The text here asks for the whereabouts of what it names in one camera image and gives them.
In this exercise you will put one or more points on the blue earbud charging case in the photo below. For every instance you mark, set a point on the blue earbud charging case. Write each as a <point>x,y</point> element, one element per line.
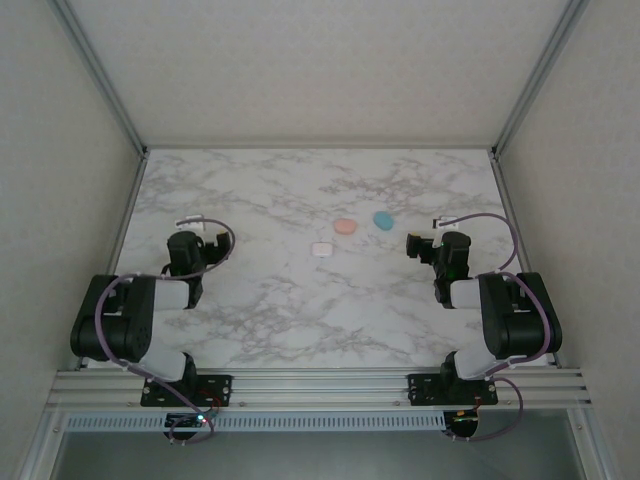
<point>384,221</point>

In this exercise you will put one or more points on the pink earbud charging case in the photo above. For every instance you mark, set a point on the pink earbud charging case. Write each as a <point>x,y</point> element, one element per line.
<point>345,226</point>

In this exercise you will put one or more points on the white earbud charging case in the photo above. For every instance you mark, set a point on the white earbud charging case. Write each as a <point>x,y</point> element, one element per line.
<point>321,249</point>

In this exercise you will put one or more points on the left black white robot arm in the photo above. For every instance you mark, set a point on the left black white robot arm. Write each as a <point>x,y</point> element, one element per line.
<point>125,320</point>

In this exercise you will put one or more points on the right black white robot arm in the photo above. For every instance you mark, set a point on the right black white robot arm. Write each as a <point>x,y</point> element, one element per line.
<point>520,325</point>

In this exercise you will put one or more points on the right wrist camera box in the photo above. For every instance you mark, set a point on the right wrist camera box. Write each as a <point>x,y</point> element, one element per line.
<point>446,223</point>

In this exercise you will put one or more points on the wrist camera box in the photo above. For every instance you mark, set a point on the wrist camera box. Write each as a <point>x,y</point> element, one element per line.
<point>190,223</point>
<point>446,223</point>

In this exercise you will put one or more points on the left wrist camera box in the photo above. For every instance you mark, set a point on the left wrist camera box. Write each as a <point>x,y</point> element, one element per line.
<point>190,223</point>

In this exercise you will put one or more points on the aluminium table side rail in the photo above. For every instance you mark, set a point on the aluminium table side rail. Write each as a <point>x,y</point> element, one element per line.
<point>510,210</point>
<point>127,215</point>

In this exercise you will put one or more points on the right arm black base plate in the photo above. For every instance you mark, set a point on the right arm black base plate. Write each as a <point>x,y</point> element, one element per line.
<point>420,387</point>

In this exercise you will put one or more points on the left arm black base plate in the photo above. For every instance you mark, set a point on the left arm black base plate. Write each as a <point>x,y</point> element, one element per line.
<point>220,387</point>

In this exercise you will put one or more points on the aluminium mounting rail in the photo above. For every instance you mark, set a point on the aluminium mounting rail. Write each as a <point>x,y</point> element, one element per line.
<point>320,390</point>

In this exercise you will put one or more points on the aluminium upright frame profile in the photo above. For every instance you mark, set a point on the aluminium upright frame profile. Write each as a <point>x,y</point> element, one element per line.
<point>100,80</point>
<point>540,80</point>

